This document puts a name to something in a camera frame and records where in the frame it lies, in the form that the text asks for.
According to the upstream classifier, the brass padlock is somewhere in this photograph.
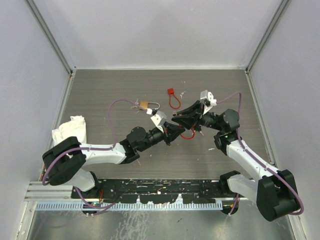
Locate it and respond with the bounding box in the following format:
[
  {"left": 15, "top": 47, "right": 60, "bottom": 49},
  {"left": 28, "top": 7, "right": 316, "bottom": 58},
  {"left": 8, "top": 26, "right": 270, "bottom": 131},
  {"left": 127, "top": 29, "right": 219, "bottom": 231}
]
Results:
[{"left": 131, "top": 99, "right": 161, "bottom": 110}]

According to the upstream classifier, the red cable padlock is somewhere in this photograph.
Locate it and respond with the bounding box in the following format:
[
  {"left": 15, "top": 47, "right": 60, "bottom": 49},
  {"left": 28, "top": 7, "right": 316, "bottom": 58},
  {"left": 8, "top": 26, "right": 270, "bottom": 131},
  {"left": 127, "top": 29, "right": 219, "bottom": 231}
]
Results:
[
  {"left": 180, "top": 125, "right": 196, "bottom": 140},
  {"left": 167, "top": 88, "right": 181, "bottom": 110}
]

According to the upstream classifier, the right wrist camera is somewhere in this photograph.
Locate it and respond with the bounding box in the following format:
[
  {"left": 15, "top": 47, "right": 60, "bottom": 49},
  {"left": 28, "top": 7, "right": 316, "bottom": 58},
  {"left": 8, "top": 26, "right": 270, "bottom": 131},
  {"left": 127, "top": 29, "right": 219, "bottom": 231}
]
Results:
[{"left": 200, "top": 90, "right": 217, "bottom": 114}]

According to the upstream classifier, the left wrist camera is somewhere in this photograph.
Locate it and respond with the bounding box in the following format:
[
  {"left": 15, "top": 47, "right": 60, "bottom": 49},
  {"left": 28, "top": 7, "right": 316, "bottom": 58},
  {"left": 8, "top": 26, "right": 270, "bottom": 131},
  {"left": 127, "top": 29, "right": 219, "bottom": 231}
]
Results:
[{"left": 146, "top": 108, "right": 167, "bottom": 133}]

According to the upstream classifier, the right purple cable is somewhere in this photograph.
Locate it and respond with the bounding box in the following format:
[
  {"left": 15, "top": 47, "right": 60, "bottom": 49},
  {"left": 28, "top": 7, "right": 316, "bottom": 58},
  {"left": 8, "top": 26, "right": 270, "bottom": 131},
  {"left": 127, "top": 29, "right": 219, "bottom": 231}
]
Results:
[{"left": 216, "top": 91, "right": 305, "bottom": 216}]

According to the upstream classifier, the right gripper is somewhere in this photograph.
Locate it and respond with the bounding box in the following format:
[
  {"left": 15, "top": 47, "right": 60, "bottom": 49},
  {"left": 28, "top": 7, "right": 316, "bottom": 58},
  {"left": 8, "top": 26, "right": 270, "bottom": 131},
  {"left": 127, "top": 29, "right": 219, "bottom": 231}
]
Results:
[{"left": 172, "top": 100, "right": 225, "bottom": 132}]

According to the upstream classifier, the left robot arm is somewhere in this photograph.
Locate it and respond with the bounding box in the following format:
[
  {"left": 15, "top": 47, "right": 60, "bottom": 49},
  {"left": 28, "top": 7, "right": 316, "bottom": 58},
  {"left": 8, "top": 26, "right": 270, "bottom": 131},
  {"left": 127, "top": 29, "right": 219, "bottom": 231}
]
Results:
[{"left": 42, "top": 122, "right": 185, "bottom": 198}]

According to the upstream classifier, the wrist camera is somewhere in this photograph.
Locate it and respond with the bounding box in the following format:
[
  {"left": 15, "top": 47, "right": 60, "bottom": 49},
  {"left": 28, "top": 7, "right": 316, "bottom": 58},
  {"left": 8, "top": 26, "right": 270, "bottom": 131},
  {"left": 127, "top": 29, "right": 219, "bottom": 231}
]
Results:
[
  {"left": 200, "top": 90, "right": 217, "bottom": 114},
  {"left": 146, "top": 108, "right": 167, "bottom": 133}
]

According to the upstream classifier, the white cloth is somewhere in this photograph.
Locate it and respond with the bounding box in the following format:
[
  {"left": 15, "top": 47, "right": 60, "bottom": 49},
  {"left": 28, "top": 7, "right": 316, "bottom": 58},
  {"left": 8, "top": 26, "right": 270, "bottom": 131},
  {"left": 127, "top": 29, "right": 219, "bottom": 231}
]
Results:
[{"left": 51, "top": 115, "right": 87, "bottom": 146}]

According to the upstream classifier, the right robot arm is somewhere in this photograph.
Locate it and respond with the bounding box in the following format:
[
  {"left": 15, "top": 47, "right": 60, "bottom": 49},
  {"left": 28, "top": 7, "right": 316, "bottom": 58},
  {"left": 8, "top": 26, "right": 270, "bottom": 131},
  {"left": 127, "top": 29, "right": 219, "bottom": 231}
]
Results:
[{"left": 172, "top": 100, "right": 304, "bottom": 222}]

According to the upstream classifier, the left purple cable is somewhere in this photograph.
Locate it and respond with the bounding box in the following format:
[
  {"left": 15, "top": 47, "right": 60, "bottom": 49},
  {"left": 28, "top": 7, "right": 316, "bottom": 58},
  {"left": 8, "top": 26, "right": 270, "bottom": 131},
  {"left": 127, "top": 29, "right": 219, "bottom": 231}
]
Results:
[{"left": 41, "top": 99, "right": 152, "bottom": 186}]

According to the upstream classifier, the purple cable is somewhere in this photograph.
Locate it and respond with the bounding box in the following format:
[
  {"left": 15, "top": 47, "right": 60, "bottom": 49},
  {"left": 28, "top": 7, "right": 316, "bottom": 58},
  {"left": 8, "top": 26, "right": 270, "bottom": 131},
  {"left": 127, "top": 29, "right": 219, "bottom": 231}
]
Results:
[
  {"left": 41, "top": 99, "right": 152, "bottom": 186},
  {"left": 216, "top": 91, "right": 305, "bottom": 216}
]

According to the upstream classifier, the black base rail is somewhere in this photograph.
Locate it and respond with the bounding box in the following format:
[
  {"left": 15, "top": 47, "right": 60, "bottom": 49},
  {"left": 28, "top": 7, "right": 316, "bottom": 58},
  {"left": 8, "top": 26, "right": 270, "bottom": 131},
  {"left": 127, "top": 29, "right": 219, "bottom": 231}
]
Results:
[{"left": 81, "top": 179, "right": 241, "bottom": 204}]

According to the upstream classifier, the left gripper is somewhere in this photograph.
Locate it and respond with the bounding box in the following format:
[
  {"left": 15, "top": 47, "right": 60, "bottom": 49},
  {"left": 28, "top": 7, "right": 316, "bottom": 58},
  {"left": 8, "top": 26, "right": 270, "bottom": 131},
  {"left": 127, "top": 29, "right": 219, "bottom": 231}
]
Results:
[{"left": 138, "top": 120, "right": 184, "bottom": 152}]

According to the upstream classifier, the slotted cable duct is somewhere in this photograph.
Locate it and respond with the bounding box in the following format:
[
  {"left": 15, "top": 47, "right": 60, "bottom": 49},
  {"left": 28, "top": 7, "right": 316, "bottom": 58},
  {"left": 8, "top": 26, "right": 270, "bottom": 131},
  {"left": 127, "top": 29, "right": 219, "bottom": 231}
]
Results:
[{"left": 35, "top": 200, "right": 223, "bottom": 211}]

